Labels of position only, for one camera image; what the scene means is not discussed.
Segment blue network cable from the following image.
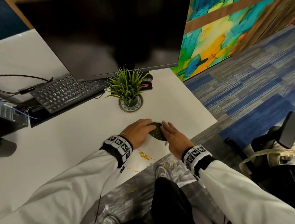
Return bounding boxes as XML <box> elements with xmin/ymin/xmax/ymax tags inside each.
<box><xmin>13</xmin><ymin>108</ymin><xmax>44</xmax><ymax>121</ymax></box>

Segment patterned round saucer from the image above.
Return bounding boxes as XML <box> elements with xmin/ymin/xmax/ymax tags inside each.
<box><xmin>118</xmin><ymin>93</ymin><xmax>144</xmax><ymax>113</ymax></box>

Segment person's right forearm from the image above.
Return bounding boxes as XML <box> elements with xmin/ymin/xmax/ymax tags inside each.
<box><xmin>198</xmin><ymin>159</ymin><xmax>295</xmax><ymax>224</ymax></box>

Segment small black labelled adapter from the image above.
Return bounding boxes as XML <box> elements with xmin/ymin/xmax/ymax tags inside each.
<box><xmin>18</xmin><ymin>87</ymin><xmax>37</xmax><ymax>95</ymax></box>

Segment black monitor with red-striped stand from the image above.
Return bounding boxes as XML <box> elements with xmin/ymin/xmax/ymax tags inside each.
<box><xmin>15</xmin><ymin>0</ymin><xmax>191</xmax><ymax>91</ymax></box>

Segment person's silver shoe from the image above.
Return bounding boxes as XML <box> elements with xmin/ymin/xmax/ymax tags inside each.
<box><xmin>155</xmin><ymin>164</ymin><xmax>169</xmax><ymax>180</ymax></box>
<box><xmin>101</xmin><ymin>214</ymin><xmax>121</xmax><ymax>224</ymax></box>

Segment thick black computer cable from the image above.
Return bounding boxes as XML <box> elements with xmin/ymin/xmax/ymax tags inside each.
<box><xmin>0</xmin><ymin>74</ymin><xmax>54</xmax><ymax>83</ymax></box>

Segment clear plastic floor sheet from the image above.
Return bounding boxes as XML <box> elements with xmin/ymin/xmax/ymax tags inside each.
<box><xmin>81</xmin><ymin>153</ymin><xmax>231</xmax><ymax>224</ymax></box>

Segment grassy green plant dark pot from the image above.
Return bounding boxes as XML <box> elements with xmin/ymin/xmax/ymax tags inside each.
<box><xmin>105</xmin><ymin>64</ymin><xmax>150</xmax><ymax>107</ymax></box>

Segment yellow and green cleaning cloth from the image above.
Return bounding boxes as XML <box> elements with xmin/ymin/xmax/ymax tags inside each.
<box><xmin>147</xmin><ymin>121</ymin><xmax>169</xmax><ymax>146</ymax></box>

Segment black desktop computer tower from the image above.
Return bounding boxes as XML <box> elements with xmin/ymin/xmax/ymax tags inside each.
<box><xmin>0</xmin><ymin>101</ymin><xmax>30</xmax><ymax>137</ymax></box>

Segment left marker wristband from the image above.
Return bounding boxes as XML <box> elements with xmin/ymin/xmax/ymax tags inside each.
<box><xmin>99</xmin><ymin>135</ymin><xmax>134</xmax><ymax>169</ymax></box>

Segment person's left hand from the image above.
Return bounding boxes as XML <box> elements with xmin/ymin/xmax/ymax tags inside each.
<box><xmin>120</xmin><ymin>119</ymin><xmax>153</xmax><ymax>150</ymax></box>

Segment bushy green plant grey pot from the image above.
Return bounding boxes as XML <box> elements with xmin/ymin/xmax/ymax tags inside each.
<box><xmin>0</xmin><ymin>138</ymin><xmax>18</xmax><ymax>158</ymax></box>

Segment person's right hand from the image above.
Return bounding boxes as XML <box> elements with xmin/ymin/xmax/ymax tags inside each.
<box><xmin>160</xmin><ymin>120</ymin><xmax>192</xmax><ymax>160</ymax></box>

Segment white partition panel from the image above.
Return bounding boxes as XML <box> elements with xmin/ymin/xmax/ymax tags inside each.
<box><xmin>0</xmin><ymin>29</ymin><xmax>70</xmax><ymax>102</ymax></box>

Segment black keyboard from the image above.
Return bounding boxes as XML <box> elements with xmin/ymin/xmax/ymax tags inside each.
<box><xmin>30</xmin><ymin>74</ymin><xmax>109</xmax><ymax>114</ymax></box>

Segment person's black trousers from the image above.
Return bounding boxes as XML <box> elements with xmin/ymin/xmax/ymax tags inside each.
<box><xmin>151</xmin><ymin>178</ymin><xmax>197</xmax><ymax>224</ymax></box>

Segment person's left forearm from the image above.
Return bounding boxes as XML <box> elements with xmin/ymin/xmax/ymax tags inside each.
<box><xmin>0</xmin><ymin>150</ymin><xmax>122</xmax><ymax>224</ymax></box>

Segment marker wristband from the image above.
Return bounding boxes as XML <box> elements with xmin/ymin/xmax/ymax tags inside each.
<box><xmin>99</xmin><ymin>135</ymin><xmax>134</xmax><ymax>169</ymax></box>
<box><xmin>182</xmin><ymin>144</ymin><xmax>216</xmax><ymax>178</ymax></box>

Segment black left camera cable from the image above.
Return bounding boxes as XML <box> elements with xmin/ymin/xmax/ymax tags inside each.
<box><xmin>94</xmin><ymin>178</ymin><xmax>112</xmax><ymax>224</ymax></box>

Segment black office chair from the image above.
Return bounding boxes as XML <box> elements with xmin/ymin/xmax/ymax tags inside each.
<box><xmin>225</xmin><ymin>110</ymin><xmax>295</xmax><ymax>208</ymax></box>

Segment person's silver left shoe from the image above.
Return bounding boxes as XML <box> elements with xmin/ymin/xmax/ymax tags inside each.
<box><xmin>101</xmin><ymin>214</ymin><xmax>121</xmax><ymax>224</ymax></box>

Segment beige tote bag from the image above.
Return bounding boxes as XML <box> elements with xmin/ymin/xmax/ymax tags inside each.
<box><xmin>239</xmin><ymin>141</ymin><xmax>295</xmax><ymax>178</ymax></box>

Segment person's silver right shoe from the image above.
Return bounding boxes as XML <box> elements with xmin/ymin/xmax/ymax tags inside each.
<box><xmin>155</xmin><ymin>164</ymin><xmax>169</xmax><ymax>180</ymax></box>

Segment gold bracelet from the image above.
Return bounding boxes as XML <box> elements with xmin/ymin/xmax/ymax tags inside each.
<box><xmin>120</xmin><ymin>133</ymin><xmax>135</xmax><ymax>149</ymax></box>

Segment right marker wristband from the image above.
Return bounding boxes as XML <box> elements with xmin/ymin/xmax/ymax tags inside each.
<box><xmin>182</xmin><ymin>144</ymin><xmax>216</xmax><ymax>178</ymax></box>

